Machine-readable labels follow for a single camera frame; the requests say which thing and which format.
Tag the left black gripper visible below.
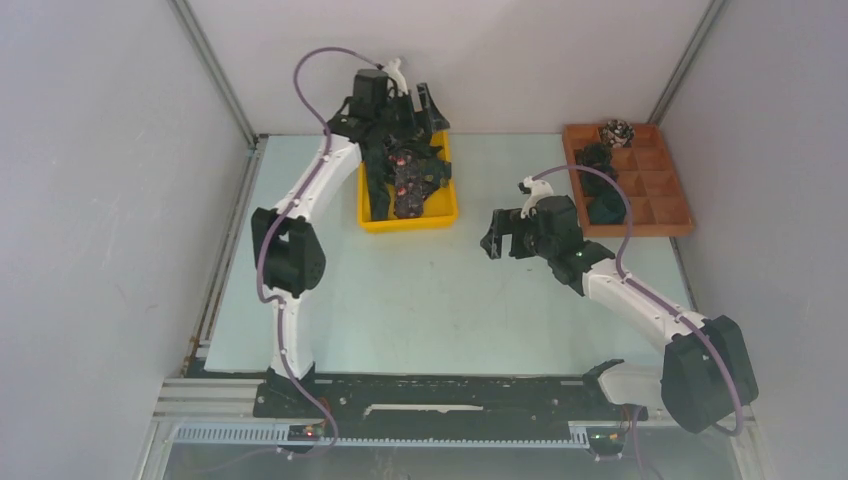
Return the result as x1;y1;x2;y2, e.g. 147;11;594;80
373;83;447;143

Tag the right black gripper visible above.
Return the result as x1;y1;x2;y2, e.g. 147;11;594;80
480;209;556;261

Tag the dark green leaf tie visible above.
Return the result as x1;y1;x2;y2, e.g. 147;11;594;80
360;126;402;221

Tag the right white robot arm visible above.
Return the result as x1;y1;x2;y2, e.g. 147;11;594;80
480;195;760;433

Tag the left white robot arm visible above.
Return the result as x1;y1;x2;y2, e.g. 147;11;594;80
250;67;453;417

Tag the dark green floral tie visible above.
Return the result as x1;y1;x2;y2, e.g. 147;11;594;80
421;155;452;197

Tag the floral paisley tie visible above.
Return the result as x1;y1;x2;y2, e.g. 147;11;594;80
390;149;425;219

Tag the yellow plastic bin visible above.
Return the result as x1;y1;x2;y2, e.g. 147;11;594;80
356;131;459;234

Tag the dark rolled tie middle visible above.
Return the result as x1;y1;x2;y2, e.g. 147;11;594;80
580;169;618;197

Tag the dark rolled tie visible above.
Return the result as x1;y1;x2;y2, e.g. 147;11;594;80
575;142;615;174
580;169;618;197

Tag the teal rolled tie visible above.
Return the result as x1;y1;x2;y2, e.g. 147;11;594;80
587;190;627;225

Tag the dark rolled tie upper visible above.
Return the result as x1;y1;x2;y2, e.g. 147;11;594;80
575;142;615;174

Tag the white patterned rolled tie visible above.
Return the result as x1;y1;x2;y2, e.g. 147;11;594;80
599;119;635;148

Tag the brown wooden compartment tray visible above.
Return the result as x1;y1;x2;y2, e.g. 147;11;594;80
562;123;695;238

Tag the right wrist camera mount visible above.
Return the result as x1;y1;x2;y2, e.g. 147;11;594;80
518;176;554;219

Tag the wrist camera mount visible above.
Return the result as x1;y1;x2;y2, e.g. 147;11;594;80
518;176;554;219
383;57;409;96

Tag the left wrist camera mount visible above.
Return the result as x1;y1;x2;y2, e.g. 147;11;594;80
383;57;409;96

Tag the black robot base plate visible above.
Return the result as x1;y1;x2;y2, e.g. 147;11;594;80
252;371;632;442

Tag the aluminium frame rail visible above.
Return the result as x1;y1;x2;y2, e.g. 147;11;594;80
152;377;757;448

